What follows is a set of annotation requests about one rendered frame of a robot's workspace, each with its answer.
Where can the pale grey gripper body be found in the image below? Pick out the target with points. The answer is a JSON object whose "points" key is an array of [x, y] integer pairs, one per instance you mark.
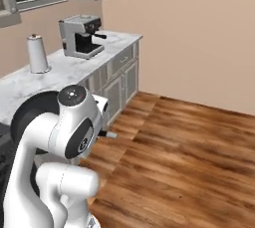
{"points": [[111, 135]]}

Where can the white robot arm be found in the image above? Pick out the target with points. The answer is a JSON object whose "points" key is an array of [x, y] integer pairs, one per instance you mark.
{"points": [[36, 172]]}

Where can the grey base cabinet run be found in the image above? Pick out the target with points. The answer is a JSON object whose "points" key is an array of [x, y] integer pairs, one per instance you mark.
{"points": [[121, 72]]}

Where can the silver espresso coffee machine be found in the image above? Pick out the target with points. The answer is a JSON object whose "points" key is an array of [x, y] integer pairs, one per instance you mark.
{"points": [[73, 34]]}

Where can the white paper towel roll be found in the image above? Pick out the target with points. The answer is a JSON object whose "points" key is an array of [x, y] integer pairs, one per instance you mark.
{"points": [[38, 54]]}

